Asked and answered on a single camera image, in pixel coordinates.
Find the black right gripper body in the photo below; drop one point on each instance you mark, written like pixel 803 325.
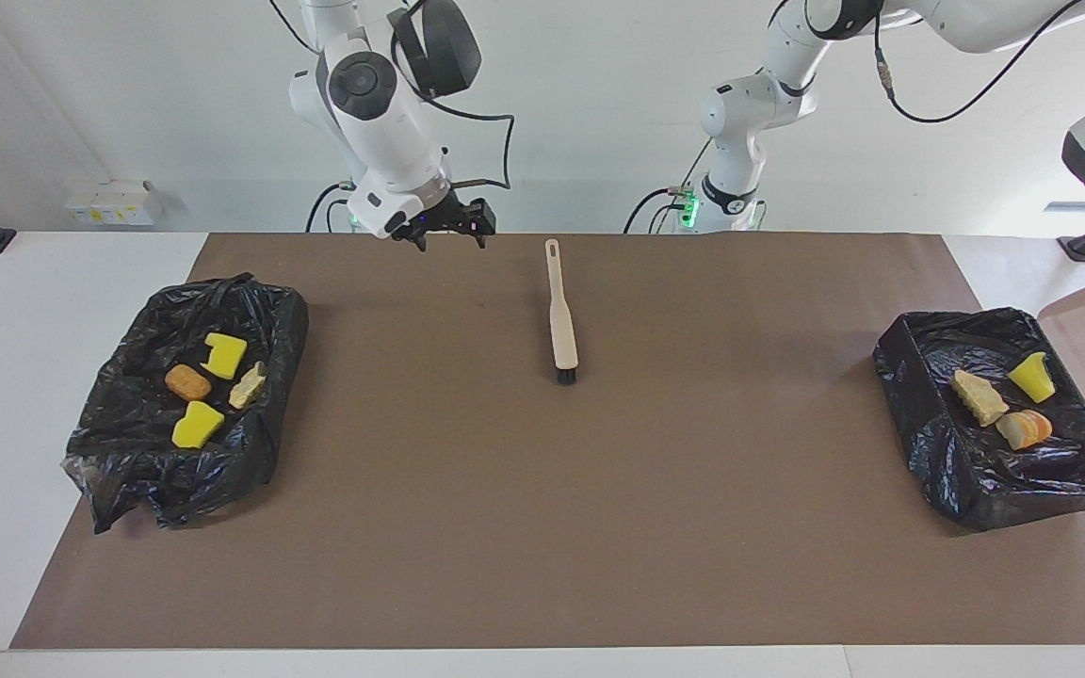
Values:
pixel 444 215

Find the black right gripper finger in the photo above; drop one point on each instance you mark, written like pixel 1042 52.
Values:
pixel 483 221
pixel 413 237

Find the pale yellow foam chunk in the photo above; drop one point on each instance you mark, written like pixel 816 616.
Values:
pixel 1025 429
pixel 249 386
pixel 979 397

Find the notched yellow sponge piece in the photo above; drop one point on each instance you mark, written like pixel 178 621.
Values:
pixel 224 354

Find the yellow sponge with green pad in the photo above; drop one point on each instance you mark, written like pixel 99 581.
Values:
pixel 196 424

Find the yellow sponge wedge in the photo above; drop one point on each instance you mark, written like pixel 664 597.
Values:
pixel 1033 377

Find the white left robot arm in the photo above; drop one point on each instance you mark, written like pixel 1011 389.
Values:
pixel 787 85

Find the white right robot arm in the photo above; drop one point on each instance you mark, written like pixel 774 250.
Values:
pixel 382 113

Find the black bag-lined bin, crumpled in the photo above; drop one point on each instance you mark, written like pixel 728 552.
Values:
pixel 137 452

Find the black bag-lined bin, boxy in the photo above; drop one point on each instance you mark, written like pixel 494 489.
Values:
pixel 976 471

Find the brown paper table mat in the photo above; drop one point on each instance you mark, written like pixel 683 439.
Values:
pixel 542 565

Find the white wall outlet box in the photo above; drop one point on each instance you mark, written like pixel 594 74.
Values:
pixel 119 201

